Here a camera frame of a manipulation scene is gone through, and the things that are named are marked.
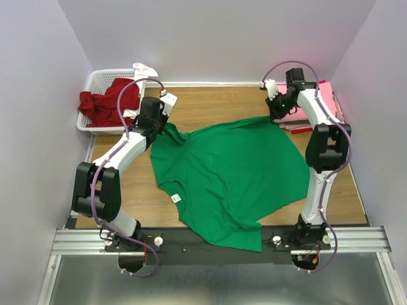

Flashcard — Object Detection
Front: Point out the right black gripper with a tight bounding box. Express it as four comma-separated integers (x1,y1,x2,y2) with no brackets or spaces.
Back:
263,91,294,121

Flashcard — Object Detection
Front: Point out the green t shirt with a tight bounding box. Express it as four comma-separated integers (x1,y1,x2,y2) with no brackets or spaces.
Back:
150,117,310,252

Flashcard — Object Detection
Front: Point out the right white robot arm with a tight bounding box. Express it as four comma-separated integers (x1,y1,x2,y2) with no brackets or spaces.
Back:
261,68,351,249

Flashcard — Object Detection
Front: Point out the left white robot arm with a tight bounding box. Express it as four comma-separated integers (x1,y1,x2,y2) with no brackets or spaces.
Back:
72,93,177,251

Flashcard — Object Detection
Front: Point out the folded shirts stack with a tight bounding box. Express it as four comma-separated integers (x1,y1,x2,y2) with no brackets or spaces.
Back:
277,80,345,131

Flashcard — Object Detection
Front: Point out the pink folded t shirt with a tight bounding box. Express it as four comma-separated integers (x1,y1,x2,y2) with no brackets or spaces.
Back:
273,82,336,123

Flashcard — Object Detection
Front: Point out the white t shirt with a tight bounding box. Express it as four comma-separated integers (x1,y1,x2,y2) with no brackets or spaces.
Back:
123,62,158,119

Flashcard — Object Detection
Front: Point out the dark red t shirt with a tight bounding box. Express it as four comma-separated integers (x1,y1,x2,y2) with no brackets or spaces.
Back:
78,78,140,128

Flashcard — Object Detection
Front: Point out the white plastic laundry basket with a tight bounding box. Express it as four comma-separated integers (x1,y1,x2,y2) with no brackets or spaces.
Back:
76,69,145,135

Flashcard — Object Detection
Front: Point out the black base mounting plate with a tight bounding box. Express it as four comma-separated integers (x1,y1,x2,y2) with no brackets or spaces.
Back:
103,223,331,271

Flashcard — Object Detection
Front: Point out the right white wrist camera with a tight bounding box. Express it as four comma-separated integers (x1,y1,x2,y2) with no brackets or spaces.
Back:
260,79,280,100

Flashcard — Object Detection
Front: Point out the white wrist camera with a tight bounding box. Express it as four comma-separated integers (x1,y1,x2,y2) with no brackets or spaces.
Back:
260,79,280,100
159,89,177,117

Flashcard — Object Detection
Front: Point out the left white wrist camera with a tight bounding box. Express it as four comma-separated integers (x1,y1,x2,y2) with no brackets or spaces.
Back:
159,89,177,117

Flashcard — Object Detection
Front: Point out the aluminium frame rail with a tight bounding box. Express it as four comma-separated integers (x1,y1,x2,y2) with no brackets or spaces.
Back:
38,215,404,304

